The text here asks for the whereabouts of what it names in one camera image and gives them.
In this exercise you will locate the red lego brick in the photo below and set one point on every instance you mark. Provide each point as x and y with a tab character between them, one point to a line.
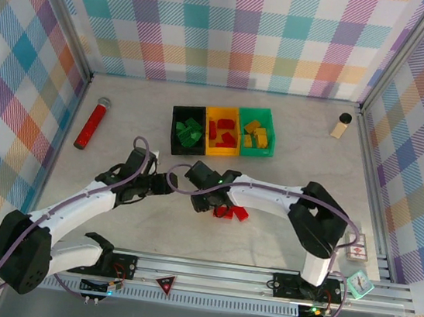
212	129
240	212
230	215
230	138
222	144
224	123

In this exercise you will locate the green lego brick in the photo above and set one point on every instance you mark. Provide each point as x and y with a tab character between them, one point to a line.
192	122
183	137
180	127
194	130
196	138
187	144

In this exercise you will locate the yellow curved lego brick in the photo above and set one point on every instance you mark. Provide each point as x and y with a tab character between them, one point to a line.
263	142

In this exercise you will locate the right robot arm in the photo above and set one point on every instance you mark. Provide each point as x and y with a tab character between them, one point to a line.
262	192

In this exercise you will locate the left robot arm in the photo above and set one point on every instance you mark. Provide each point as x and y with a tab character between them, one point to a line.
84	204

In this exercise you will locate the black plastic bin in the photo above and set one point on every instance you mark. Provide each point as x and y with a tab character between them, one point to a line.
185	151

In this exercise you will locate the yellow plastic bin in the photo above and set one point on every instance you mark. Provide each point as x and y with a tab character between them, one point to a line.
218	151

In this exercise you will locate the green plastic bin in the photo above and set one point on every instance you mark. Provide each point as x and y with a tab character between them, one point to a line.
255	152

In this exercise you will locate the red tube with silver cap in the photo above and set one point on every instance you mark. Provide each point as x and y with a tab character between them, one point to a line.
91	125

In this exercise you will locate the red triangle sign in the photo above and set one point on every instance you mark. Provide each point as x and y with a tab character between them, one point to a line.
165	283

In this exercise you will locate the left controller board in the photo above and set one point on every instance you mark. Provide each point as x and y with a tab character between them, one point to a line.
97	287

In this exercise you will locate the controller board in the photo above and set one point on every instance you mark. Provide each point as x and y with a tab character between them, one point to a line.
97	287
313	312

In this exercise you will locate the wooden block with black knob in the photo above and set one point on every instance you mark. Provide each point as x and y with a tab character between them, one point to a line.
339	129

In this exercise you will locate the right controller board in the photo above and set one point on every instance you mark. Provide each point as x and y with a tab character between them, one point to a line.
313	312

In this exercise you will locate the playing card box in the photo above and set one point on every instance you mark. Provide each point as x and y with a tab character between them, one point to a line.
356	247

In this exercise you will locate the teal square clock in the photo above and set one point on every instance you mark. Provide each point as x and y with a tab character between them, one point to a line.
360	285

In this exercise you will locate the aluminium mounting rail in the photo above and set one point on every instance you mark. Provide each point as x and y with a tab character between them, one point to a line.
220	275

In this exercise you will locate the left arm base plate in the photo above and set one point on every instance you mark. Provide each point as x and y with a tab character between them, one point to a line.
125	268

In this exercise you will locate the aluminium side rail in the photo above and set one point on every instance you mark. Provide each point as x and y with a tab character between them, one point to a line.
64	127
368	148

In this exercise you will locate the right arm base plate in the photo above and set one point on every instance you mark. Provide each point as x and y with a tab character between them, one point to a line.
285	285

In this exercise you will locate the aluminium frame post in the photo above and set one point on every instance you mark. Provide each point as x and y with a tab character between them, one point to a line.
401	54
69	18

